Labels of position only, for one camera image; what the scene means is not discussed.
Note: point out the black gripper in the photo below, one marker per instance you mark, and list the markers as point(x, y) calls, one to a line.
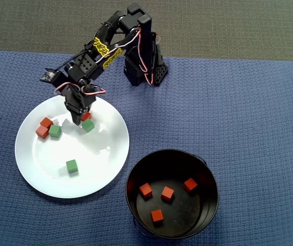
point(76, 103)

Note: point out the green cube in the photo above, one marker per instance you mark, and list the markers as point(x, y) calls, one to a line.
point(55, 130)
point(88, 125)
point(72, 165)

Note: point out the red cube with textured face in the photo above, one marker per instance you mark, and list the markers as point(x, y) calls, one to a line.
point(167, 193)

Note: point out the white round plate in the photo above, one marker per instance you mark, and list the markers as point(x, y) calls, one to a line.
point(105, 166)

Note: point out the black metal bucket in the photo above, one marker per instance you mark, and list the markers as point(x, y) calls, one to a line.
point(182, 217)

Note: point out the blue waffle cloth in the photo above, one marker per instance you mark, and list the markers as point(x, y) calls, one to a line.
point(238, 115)

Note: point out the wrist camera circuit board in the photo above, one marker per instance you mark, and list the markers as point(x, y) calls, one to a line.
point(48, 75)

